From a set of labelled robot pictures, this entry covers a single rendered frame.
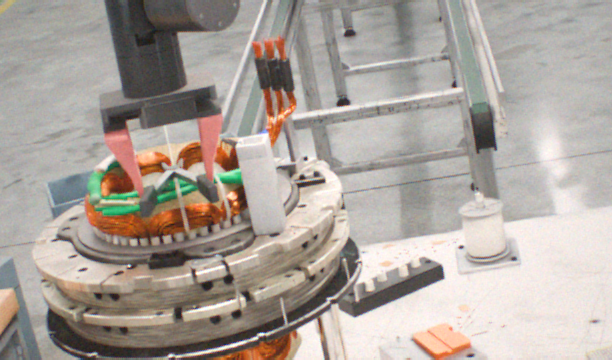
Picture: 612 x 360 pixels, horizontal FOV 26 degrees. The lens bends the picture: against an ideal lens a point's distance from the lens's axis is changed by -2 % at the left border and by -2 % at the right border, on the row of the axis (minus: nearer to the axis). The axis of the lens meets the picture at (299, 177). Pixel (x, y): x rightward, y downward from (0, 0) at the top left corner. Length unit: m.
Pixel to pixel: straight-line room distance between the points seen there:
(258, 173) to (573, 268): 0.70
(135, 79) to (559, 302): 0.78
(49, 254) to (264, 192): 0.24
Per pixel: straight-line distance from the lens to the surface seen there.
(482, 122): 2.64
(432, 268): 1.85
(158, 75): 1.15
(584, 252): 1.89
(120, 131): 1.18
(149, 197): 1.18
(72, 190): 1.69
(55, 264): 1.32
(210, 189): 1.17
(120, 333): 1.28
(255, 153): 1.24
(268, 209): 1.25
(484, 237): 1.87
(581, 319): 1.70
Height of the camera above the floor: 1.55
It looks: 19 degrees down
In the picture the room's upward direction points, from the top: 11 degrees counter-clockwise
